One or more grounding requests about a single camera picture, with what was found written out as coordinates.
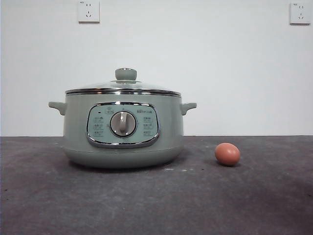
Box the glass lid with green knob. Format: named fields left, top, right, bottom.
left=65, top=68, right=181, bottom=96

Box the green electric cooking pot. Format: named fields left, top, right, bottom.
left=48, top=92, right=198, bottom=169

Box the white wall socket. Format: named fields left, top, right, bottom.
left=289, top=2, right=312, bottom=25
left=78, top=0, right=101, bottom=24

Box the brown egg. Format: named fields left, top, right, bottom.
left=214, top=142, right=241, bottom=167

